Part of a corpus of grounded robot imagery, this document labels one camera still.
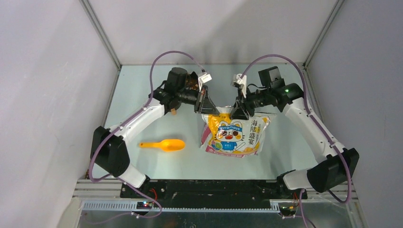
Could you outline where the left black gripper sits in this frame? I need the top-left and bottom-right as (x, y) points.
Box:
(176, 85), (219, 115)

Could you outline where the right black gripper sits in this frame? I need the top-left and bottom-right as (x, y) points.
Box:
(230, 86), (271, 120)

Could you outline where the pet food bag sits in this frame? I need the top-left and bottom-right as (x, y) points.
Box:
(201, 106), (277, 158)

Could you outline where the orange plastic scoop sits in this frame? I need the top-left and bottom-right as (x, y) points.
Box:
(139, 139), (186, 152)

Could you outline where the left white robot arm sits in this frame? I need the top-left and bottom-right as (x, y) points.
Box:
(90, 67), (219, 198)

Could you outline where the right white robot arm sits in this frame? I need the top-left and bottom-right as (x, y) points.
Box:
(230, 66), (359, 199)

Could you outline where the black cat bowl paw print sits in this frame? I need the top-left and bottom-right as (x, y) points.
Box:
(184, 71), (200, 91)

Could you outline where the black cat bowl fish print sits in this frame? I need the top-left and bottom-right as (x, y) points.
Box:
(170, 103), (181, 115)

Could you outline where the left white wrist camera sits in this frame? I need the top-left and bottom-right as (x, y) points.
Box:
(197, 71), (212, 92)

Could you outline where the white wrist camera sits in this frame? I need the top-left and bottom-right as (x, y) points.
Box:
(231, 74), (247, 98)
(197, 71), (212, 92)

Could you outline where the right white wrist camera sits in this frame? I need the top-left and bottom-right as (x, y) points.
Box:
(231, 74), (247, 98)

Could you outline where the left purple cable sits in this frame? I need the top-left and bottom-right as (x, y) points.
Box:
(87, 50), (207, 184)

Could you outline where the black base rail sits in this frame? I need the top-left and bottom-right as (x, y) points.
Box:
(140, 179), (300, 209)

